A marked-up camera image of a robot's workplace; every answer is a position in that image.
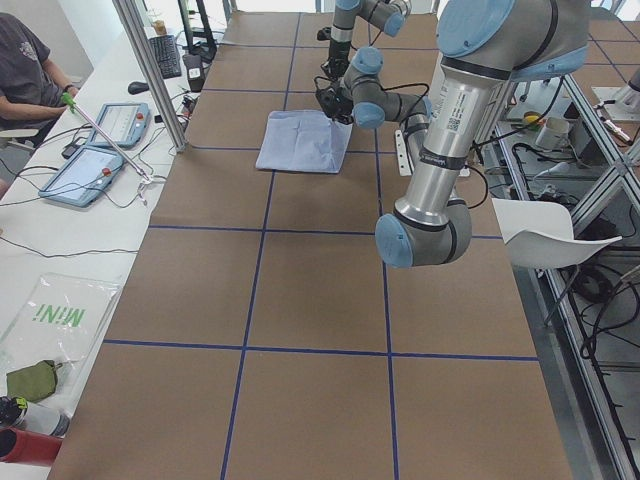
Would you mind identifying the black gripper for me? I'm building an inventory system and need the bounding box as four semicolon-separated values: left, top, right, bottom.
323;41;351;75
331;98;354;123

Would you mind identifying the light blue button shirt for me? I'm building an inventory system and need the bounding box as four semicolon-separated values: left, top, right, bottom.
256;110;352;174

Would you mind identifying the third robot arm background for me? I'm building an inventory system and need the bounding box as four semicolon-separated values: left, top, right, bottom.
592;70;639;122

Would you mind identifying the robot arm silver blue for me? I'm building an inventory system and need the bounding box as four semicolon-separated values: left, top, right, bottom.
317;0;412;80
324;1;590;268

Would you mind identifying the black keyboard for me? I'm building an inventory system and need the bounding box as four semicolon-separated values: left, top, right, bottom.
148;34;182;79

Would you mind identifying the black computer mouse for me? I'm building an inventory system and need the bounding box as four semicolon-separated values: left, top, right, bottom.
127;81;149;95

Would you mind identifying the far blue teach pendant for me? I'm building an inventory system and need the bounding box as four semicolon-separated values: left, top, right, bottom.
96;102;150;150

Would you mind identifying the blue teach pendant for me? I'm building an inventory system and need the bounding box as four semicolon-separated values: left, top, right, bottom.
96;102;150;150
38;146;124;208

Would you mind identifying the white curved plastic cover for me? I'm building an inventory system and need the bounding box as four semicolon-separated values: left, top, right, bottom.
492;198;622;269

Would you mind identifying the long metal rod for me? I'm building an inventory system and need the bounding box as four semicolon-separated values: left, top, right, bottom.
61;93;151;185

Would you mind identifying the near blue teach pendant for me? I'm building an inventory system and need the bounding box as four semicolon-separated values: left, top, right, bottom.
38;146;124;208

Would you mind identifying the small black phone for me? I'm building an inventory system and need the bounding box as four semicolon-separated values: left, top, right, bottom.
61;143;83;159

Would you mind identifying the seated person grey shirt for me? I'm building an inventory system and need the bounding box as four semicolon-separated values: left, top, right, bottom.
1;13;79;144

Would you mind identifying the clear bag green lettering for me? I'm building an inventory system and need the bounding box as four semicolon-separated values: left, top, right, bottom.
1;273;121;372

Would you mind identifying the green fabric pouch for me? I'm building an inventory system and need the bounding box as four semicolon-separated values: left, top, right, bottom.
6;360;62;402

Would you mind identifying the red bottle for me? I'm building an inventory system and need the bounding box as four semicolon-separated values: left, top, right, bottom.
1;428;63;467

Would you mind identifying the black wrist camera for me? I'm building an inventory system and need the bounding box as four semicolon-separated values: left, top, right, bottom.
314;76;342;120
316;27;332;41

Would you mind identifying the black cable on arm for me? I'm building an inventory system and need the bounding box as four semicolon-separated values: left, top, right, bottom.
382;82;489;209
367;14;389;49

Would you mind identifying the white mast base plate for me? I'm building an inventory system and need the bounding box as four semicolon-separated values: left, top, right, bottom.
394;129;471;178

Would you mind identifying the aluminium frame post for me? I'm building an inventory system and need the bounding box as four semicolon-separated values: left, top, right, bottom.
112;0;187;153

